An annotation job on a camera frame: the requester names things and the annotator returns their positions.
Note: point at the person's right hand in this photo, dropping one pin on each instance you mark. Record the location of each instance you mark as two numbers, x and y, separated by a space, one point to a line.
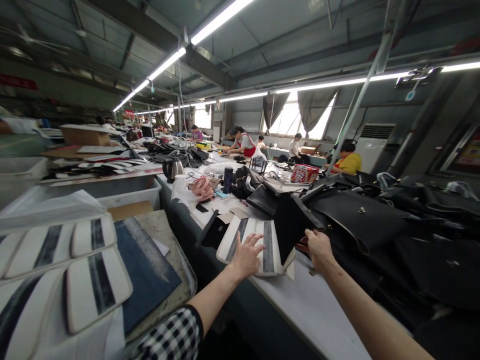
320 251

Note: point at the person's left hand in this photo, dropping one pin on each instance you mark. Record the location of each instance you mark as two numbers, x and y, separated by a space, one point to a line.
245 258

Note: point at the white grey-striped bag panel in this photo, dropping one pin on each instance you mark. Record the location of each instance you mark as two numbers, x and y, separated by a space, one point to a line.
268 247

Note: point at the black leather bag piece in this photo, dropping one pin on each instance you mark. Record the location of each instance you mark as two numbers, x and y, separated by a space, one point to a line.
288 225

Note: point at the small black open box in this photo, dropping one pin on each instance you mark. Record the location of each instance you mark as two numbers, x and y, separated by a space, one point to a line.
212 232

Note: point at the black leather handbag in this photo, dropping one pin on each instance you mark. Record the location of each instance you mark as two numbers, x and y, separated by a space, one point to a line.
261 200

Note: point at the red patterned box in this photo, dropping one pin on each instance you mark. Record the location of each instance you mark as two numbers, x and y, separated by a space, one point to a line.
303 173

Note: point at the dark tall bottle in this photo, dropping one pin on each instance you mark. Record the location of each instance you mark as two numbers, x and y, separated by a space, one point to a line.
228 180

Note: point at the pink desk fan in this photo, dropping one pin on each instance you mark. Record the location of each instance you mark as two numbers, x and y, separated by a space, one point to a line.
200 186

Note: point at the pile of black leather bags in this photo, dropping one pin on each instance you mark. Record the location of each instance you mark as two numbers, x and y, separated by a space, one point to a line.
412 240

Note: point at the blue denim sheet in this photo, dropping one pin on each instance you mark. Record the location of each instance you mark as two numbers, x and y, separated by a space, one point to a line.
146 262

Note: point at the white paper cup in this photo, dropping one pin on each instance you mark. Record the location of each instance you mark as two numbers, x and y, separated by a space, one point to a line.
180 183

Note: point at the steel electric kettle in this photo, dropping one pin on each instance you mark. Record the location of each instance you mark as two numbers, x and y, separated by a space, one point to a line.
172 168

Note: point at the white standing air conditioner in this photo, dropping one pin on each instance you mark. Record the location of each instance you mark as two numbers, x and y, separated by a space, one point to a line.
375 146

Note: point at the brown cardboard piece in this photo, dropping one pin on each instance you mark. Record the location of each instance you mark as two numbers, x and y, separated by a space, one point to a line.
131 210

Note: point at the heap of dark bag parts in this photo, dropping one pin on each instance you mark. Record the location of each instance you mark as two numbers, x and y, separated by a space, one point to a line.
176 150

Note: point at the window with grey curtains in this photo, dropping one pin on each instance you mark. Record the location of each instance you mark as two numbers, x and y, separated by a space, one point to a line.
296 116

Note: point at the large white plastic bin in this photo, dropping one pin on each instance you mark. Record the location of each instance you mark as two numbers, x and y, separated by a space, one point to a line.
123 189

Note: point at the row of ceiling light tubes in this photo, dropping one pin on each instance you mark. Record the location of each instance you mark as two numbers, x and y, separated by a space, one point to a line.
168 63
322 84

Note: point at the heap of black-white bag parts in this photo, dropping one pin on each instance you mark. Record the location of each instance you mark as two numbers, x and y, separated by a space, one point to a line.
105 165

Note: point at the stack of white striped panels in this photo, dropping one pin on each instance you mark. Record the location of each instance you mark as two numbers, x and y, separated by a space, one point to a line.
48 270

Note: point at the brown cardboard box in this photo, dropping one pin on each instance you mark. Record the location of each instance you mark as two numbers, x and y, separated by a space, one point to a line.
85 135

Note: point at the clear plastic sheet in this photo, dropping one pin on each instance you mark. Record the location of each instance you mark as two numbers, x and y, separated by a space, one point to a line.
48 210

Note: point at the ceiling fan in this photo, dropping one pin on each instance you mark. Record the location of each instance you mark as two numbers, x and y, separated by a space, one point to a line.
28 38

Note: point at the red wall banner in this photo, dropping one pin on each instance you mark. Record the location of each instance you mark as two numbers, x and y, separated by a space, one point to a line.
17 81

